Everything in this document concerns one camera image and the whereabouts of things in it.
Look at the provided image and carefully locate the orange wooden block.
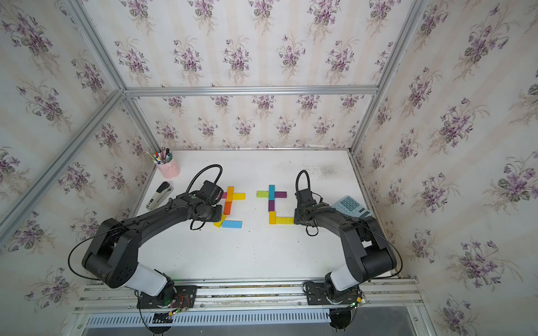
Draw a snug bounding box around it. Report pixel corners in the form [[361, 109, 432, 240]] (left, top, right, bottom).
[[223, 202, 232, 216]]

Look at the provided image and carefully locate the light blue wooden block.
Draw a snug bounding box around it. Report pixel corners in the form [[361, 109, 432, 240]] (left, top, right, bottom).
[[221, 221, 242, 229]]

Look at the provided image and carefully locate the orange-yellow wooden block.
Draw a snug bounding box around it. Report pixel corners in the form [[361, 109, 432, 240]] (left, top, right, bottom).
[[226, 186, 235, 202]]

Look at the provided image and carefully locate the lemon yellow block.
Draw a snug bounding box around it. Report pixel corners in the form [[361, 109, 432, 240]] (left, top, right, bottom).
[[275, 217, 294, 225]]

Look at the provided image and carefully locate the teal wooden block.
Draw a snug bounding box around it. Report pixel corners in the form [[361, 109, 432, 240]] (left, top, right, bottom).
[[268, 185, 276, 202]]

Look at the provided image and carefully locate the green wooden block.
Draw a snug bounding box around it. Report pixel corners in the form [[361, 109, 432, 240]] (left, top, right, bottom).
[[256, 190, 269, 198]]

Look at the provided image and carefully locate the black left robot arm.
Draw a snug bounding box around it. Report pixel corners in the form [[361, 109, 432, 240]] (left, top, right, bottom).
[[81, 181, 224, 297]]

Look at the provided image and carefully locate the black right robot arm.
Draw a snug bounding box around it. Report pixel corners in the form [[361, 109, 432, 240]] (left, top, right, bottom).
[[294, 189, 398, 295]]

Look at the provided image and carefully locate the light blue calculator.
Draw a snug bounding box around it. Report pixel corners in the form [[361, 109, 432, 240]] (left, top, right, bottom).
[[332, 196, 373, 218]]

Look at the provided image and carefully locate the black and white stapler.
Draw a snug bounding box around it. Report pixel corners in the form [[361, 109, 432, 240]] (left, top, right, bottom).
[[146, 181, 174, 211]]

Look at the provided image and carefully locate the pink metal pen bucket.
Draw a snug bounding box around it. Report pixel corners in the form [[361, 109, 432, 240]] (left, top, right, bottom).
[[157, 160, 180, 180]]

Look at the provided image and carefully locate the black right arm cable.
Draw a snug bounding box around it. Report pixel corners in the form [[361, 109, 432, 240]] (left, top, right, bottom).
[[295, 169, 312, 192]]

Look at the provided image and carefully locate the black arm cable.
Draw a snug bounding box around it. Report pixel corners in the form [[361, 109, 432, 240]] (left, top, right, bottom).
[[295, 169, 312, 192], [184, 163, 224, 194]]

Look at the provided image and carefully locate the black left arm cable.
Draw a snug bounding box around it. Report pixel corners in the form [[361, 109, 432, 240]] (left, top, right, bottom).
[[184, 163, 224, 194]]

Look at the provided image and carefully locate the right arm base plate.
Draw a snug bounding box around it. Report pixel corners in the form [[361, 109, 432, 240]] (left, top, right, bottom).
[[302, 281, 366, 306]]

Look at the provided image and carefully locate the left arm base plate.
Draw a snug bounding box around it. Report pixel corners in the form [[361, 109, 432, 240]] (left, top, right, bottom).
[[137, 286, 198, 310]]

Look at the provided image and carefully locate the aluminium front rail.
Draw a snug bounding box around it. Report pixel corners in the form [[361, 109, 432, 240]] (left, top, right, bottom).
[[74, 279, 425, 314]]

